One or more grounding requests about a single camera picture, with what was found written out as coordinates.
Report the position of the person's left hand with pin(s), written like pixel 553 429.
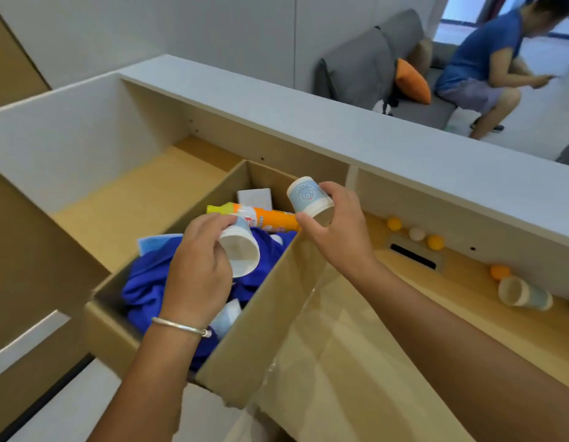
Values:
pixel 197 276

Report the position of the person's right hand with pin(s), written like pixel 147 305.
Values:
pixel 346 234

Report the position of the person's right thumb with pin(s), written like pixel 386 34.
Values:
pixel 312 230

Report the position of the person's left thumb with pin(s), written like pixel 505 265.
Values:
pixel 223 260

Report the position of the plain white paper cup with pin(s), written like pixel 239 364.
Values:
pixel 243 250

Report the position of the white paper cup blue print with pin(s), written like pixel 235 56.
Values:
pixel 305 197

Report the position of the person's right forearm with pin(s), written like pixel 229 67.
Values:
pixel 459 363

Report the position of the person's left forearm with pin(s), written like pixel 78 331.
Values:
pixel 146 386

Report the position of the orange yellow spray bottle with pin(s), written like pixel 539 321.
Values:
pixel 266 218

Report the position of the white plastic packet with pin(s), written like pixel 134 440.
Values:
pixel 224 317

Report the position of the small white box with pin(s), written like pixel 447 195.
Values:
pixel 254 199

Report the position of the light blue sponge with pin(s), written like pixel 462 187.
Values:
pixel 153 243

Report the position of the brown cardboard box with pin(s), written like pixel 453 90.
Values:
pixel 266 326

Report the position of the orange ping pong ball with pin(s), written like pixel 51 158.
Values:
pixel 500 272
pixel 394 224
pixel 435 243

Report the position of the blue cloth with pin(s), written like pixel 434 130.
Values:
pixel 146 289

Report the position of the white desk shelf unit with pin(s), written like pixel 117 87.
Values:
pixel 312 128

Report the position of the white ping pong ball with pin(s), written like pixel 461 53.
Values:
pixel 416 233

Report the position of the grey sofa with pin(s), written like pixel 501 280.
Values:
pixel 358 68

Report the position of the orange cushion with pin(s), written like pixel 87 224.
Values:
pixel 412 82

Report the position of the wooden cabinet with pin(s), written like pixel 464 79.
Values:
pixel 26 253

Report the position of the brown cushion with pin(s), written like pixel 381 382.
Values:
pixel 421 55

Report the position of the white paper cup blue band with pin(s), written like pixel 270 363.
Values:
pixel 524 293

